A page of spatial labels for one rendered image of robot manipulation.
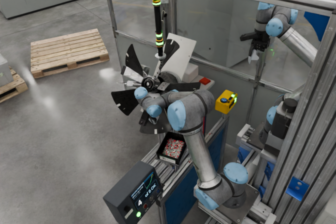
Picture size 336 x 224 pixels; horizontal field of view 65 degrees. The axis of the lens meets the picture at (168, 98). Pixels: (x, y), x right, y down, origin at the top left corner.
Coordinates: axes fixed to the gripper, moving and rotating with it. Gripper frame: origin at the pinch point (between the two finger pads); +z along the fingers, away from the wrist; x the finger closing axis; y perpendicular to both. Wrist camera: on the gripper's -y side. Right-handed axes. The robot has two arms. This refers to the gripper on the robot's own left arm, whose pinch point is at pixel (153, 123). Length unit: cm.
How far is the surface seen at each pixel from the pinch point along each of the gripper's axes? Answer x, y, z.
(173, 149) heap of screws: -13.0, -2.9, 23.4
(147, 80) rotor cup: 18.7, 22.6, -11.2
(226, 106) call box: -32, 41, 14
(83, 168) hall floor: 92, -51, 97
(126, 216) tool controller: -34, -54, -27
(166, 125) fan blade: -3.2, 6.2, 10.6
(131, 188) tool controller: -30, -43, -33
